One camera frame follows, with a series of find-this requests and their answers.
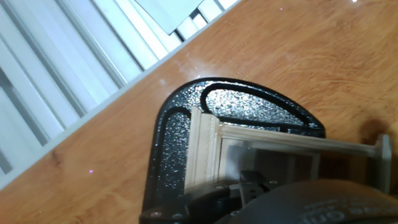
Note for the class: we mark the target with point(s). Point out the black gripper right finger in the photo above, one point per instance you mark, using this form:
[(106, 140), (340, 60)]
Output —
[(248, 186)]

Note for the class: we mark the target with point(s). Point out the black C-clamp with steel screw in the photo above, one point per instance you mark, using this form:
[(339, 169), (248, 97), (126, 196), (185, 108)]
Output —
[(168, 155)]

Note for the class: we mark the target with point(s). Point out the glossy brown wooden board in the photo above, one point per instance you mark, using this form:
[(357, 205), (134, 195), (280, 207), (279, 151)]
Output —
[(280, 46)]

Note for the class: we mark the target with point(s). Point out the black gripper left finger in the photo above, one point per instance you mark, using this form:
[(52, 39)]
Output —
[(186, 208)]

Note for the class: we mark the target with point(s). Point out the wooden sliding window sash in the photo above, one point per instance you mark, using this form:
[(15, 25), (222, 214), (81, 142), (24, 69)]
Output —
[(233, 158)]

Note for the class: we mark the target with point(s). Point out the small wooden window frame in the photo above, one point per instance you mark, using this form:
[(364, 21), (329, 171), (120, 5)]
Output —
[(202, 149)]

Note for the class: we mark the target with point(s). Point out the white paper sheet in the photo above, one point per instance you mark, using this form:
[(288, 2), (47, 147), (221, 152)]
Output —
[(169, 14)]

